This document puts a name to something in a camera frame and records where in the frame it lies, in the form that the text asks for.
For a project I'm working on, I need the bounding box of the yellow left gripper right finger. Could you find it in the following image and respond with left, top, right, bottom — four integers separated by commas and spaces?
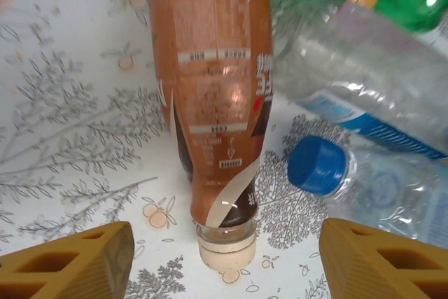
320, 217, 448, 299

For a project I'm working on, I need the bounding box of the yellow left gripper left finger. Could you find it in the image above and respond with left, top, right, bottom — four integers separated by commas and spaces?
0, 221, 134, 299

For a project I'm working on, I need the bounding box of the clear water bottle blue cap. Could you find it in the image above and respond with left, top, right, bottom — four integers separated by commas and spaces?
271, 0, 448, 162
286, 134, 448, 244

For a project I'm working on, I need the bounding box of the copper brown label bottle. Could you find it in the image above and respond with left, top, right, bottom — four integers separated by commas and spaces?
143, 0, 277, 274

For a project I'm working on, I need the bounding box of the floral grey patterned tablecloth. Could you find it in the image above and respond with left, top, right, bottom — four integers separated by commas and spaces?
0, 0, 448, 299

